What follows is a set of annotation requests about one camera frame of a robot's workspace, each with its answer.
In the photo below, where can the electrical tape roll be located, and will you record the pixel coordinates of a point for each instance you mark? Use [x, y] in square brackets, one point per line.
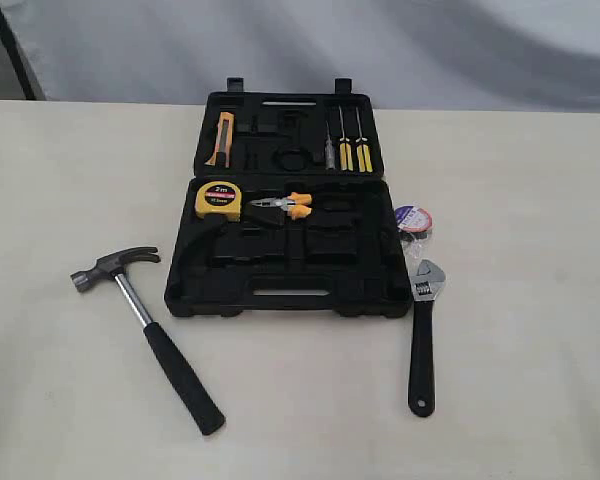
[414, 228]

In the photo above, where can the adjustable wrench black handle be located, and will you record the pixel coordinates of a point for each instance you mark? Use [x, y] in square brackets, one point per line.
[425, 286]

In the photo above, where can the claw hammer black grip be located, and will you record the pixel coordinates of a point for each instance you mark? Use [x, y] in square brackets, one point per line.
[179, 372]

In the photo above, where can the black plastic tool case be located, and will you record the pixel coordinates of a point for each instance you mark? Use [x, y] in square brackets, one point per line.
[345, 257]

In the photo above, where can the clear voltage tester screwdriver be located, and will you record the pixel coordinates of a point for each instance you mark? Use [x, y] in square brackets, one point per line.
[329, 151]

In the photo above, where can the yellow tape measure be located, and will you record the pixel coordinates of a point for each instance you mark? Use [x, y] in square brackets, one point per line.
[219, 197]

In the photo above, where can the orange utility knife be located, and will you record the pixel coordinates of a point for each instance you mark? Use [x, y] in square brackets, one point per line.
[223, 142]

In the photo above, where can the black stand pole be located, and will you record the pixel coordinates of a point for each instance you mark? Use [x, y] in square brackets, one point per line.
[10, 45]

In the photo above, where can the orange handled pliers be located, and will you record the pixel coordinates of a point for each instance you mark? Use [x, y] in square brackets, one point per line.
[296, 205]

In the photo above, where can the left yellow handled screwdriver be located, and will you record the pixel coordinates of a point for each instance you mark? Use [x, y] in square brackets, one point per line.
[345, 150]

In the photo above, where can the yellow handled screwdriver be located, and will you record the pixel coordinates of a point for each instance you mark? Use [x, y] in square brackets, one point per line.
[363, 151]
[345, 150]

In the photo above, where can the right yellow handled screwdriver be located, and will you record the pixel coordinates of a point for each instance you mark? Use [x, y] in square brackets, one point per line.
[363, 151]

